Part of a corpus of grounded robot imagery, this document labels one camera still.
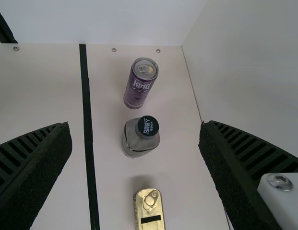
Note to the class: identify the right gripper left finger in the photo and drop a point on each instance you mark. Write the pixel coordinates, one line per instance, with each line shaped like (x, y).
(31, 167)

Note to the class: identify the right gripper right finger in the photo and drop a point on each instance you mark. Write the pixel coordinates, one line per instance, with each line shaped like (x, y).
(240, 172)

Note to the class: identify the purple can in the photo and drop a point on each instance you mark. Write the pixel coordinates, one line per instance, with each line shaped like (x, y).
(139, 88)

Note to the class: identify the black strip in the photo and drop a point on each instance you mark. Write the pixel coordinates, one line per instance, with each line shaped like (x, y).
(87, 107)

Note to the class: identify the black post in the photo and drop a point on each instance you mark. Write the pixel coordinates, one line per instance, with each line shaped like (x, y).
(2, 26)

